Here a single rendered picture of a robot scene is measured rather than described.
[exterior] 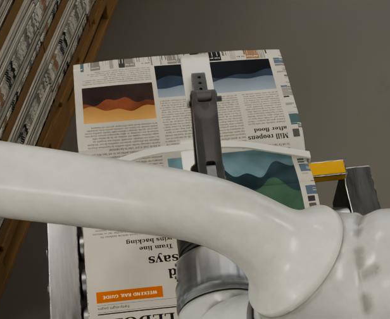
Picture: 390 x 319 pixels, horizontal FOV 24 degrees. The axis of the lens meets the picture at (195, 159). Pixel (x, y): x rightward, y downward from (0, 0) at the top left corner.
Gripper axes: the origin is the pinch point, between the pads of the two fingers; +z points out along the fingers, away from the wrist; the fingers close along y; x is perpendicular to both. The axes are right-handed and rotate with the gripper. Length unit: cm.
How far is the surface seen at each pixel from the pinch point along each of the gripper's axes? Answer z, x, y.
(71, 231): 16, -17, 48
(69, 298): 4, -18, 49
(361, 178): 21, 32, 46
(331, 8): 135, 60, 117
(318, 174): 21, 24, 44
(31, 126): 80, -29, 98
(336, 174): 21, 27, 44
